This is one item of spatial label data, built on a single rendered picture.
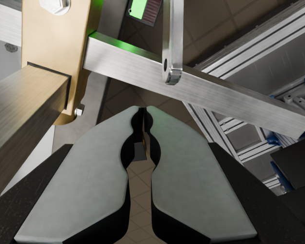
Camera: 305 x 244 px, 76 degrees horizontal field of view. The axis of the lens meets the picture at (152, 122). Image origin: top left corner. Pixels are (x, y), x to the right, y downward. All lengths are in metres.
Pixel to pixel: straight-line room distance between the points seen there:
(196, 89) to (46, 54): 0.14
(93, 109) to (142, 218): 1.67
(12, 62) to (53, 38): 0.32
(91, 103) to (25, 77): 0.22
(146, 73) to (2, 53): 0.37
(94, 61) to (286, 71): 0.94
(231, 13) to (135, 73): 0.94
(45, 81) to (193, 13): 0.93
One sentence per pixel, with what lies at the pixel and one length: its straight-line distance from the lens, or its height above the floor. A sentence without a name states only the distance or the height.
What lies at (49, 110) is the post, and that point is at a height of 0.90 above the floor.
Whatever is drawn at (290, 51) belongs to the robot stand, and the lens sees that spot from 1.03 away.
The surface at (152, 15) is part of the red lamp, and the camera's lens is 0.33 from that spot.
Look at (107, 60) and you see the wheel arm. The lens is 0.20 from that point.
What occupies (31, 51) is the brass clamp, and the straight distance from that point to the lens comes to 0.21.
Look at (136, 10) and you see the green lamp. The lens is 0.33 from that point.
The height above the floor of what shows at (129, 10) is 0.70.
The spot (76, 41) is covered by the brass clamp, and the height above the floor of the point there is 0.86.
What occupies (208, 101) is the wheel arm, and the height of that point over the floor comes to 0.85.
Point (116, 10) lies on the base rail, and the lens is 0.34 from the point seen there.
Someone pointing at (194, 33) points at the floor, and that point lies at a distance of 1.07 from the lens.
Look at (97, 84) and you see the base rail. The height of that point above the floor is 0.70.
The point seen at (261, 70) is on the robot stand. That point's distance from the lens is 1.00.
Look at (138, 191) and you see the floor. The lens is 1.68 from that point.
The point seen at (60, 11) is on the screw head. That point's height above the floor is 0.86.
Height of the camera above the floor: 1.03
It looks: 57 degrees down
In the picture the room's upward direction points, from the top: 178 degrees clockwise
